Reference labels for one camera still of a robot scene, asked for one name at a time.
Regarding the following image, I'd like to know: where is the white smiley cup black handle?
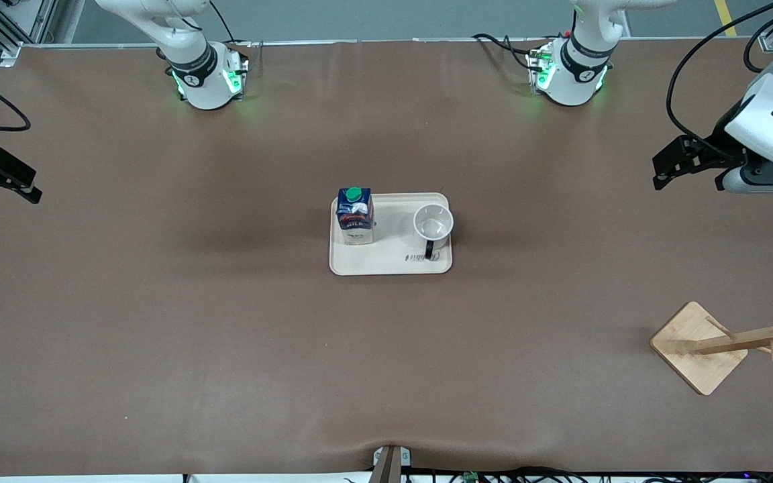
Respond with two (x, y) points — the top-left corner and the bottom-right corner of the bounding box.
(413, 205), (455, 262)

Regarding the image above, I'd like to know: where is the blue milk carton green cap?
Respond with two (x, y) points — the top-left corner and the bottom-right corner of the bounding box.
(335, 186), (375, 246)

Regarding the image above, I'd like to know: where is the wooden cup rack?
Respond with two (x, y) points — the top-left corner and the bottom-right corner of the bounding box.
(650, 299), (773, 396)

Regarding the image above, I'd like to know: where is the brown table cover mat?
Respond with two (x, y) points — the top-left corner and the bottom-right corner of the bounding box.
(0, 39), (773, 478)

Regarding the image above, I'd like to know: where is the cream plastic tray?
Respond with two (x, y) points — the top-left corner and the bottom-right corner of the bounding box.
(329, 193), (454, 276)

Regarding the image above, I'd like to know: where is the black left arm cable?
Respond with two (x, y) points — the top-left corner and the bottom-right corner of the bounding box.
(667, 0), (773, 162)

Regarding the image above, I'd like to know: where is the black left base cable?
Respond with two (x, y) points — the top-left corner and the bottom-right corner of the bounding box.
(472, 32), (540, 73)

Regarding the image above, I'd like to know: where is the black base cable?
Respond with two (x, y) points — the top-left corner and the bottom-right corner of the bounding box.
(209, 0), (264, 66)
(472, 32), (540, 73)

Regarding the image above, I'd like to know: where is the black right base cable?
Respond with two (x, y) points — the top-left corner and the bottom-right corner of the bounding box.
(209, 0), (264, 66)

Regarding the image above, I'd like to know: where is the metal table edge bracket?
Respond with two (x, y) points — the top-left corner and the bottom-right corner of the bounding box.
(372, 445), (412, 483)

